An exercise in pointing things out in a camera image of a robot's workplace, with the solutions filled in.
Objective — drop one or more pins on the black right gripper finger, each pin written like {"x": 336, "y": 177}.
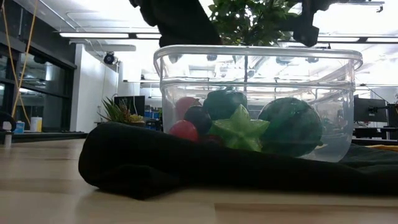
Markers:
{"x": 287, "y": 25}
{"x": 306, "y": 34}

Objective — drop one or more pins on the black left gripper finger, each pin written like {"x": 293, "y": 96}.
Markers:
{"x": 189, "y": 32}

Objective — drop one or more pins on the pink toy raspberry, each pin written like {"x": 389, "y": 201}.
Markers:
{"x": 186, "y": 104}

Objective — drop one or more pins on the dark green toy bell pepper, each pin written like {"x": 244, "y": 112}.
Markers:
{"x": 224, "y": 104}

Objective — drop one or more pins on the dark brown toy cherry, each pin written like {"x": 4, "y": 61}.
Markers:
{"x": 199, "y": 118}

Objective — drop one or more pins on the striped green toy watermelon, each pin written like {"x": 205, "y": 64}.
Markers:
{"x": 289, "y": 127}

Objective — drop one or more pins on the light green toy starfruit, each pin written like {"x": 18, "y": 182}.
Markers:
{"x": 239, "y": 130}

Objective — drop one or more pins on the clear plastic tupperware container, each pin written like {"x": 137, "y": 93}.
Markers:
{"x": 258, "y": 68}

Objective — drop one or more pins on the leafy green potted plant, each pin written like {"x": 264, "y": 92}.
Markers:
{"x": 248, "y": 21}

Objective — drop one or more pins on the fluorescent ceiling light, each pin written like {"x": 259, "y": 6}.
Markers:
{"x": 93, "y": 35}

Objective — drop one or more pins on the blue storage bins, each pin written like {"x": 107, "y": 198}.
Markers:
{"x": 153, "y": 116}

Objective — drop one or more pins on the small dark background monitor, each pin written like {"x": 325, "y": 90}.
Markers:
{"x": 132, "y": 104}

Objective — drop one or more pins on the large black computer monitor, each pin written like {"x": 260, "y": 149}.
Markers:
{"x": 370, "y": 110}

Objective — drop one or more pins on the small potted succulent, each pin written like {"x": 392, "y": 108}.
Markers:
{"x": 121, "y": 113}

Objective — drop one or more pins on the dark office desk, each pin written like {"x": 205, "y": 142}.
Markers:
{"x": 373, "y": 133}

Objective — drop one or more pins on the dark metal rack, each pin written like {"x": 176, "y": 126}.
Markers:
{"x": 46, "y": 59}

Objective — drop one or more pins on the black folded cloth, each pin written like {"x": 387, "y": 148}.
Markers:
{"x": 186, "y": 168}

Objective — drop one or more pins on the yellow cloth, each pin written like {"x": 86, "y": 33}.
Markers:
{"x": 385, "y": 147}

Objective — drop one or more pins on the white cylinder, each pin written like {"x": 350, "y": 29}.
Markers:
{"x": 36, "y": 124}

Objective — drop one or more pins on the black ceiling-mounted camera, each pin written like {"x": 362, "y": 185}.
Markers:
{"x": 109, "y": 58}

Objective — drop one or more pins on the black knob on white post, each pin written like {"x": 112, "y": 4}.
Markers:
{"x": 6, "y": 124}

